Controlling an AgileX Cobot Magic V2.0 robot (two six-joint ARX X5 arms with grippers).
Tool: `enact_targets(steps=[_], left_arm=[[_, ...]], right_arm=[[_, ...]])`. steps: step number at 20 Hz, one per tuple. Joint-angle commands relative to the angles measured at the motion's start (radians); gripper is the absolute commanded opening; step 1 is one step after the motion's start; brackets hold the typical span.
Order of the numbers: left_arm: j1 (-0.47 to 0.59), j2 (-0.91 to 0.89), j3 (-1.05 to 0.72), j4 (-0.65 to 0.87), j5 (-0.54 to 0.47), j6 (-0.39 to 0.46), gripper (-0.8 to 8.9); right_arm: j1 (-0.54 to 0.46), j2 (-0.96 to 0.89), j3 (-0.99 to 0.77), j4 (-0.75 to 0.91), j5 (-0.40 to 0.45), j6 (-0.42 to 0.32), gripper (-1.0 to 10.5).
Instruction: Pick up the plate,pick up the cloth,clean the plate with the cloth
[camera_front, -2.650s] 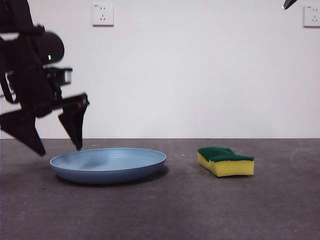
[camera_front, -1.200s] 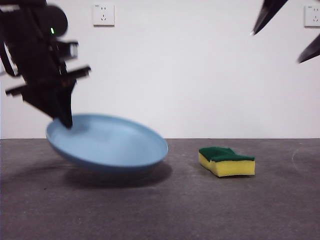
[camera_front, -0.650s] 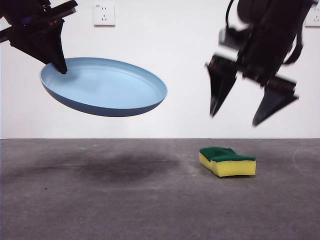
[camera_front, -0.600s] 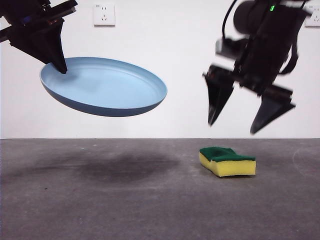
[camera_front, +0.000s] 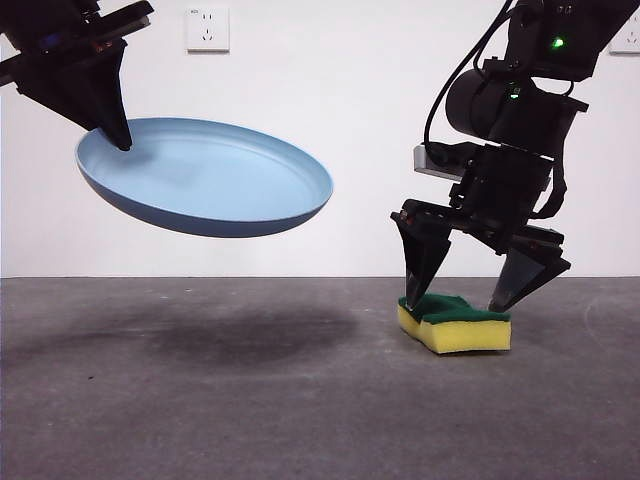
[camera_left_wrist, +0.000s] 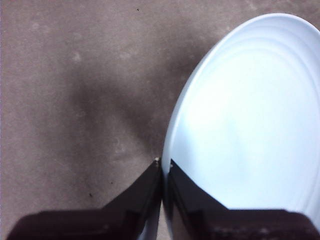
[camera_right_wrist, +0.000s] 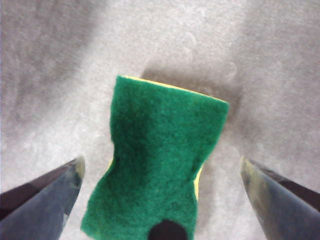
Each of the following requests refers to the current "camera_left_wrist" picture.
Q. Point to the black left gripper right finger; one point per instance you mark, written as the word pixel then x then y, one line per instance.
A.
pixel 225 225

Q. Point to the light blue round plate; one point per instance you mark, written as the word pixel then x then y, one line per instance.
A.
pixel 250 112

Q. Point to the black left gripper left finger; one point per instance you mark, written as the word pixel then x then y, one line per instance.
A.
pixel 105 225

